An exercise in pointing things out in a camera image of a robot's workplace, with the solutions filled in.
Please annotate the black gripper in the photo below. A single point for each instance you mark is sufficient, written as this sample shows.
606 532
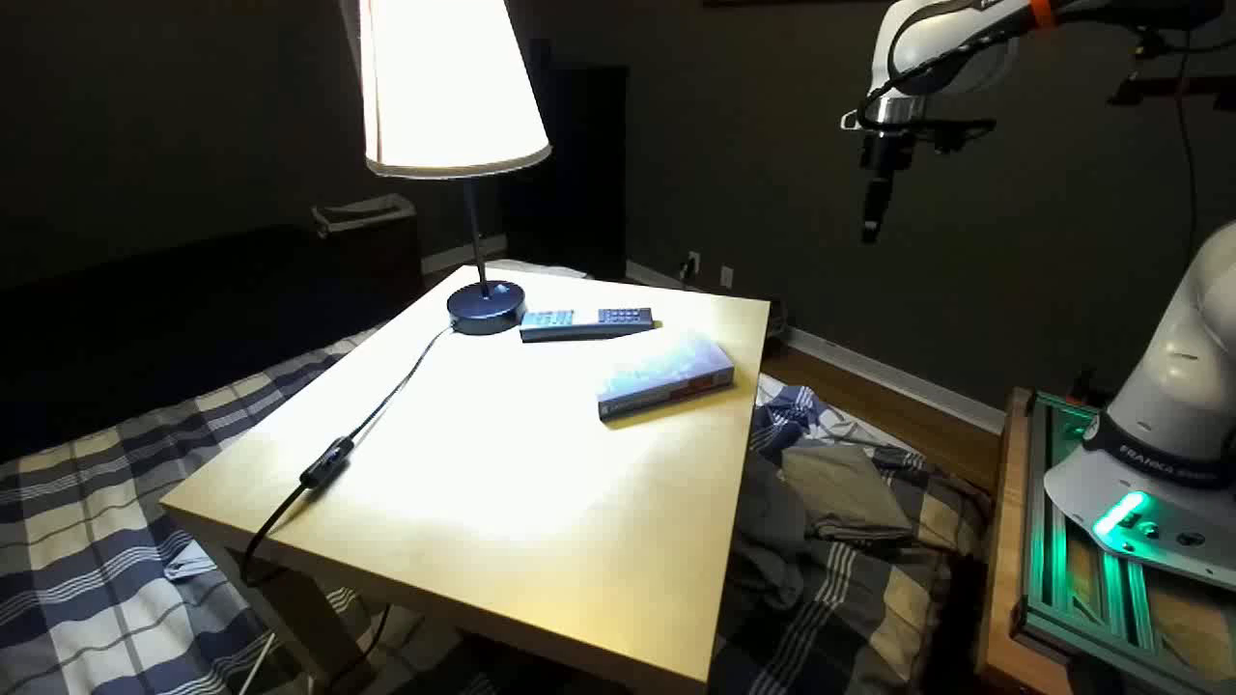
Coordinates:
883 156

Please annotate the black remote control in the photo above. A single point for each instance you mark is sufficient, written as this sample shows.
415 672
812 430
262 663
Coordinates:
585 327

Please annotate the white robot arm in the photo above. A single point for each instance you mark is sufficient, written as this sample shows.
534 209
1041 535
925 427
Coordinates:
1154 481

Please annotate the light wooden table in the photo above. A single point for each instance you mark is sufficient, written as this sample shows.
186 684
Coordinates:
475 481

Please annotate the white shade table lamp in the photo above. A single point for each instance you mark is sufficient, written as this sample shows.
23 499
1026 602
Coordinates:
446 98

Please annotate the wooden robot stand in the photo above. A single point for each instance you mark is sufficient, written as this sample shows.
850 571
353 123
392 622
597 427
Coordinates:
1009 665

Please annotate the dark side cabinet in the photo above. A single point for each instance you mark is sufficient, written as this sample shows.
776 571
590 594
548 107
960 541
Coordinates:
374 248

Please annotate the blue plaid blanket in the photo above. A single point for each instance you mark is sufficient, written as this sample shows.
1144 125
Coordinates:
100 589

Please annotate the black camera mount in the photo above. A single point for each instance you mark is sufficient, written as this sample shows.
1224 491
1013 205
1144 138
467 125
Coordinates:
1180 80

